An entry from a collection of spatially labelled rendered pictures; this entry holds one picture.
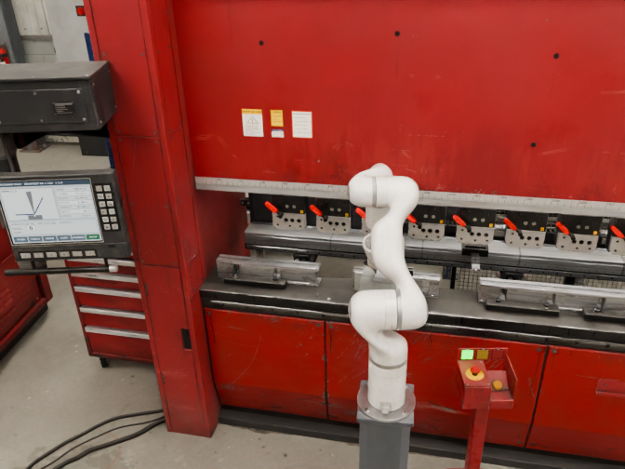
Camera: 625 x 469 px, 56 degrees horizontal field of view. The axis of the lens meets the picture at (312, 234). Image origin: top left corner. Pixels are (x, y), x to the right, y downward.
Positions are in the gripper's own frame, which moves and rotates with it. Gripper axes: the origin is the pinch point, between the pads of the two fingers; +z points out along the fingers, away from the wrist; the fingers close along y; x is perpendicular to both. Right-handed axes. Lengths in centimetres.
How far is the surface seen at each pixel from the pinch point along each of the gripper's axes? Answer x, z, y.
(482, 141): -46, -34, -34
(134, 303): 27, 46, 140
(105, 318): 37, 54, 161
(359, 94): -53, -51, 13
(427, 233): -17.9, -4.2, -16.2
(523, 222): -27, -7, -54
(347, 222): -16.0, -8.2, 17.9
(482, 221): -24.7, -7.5, -37.8
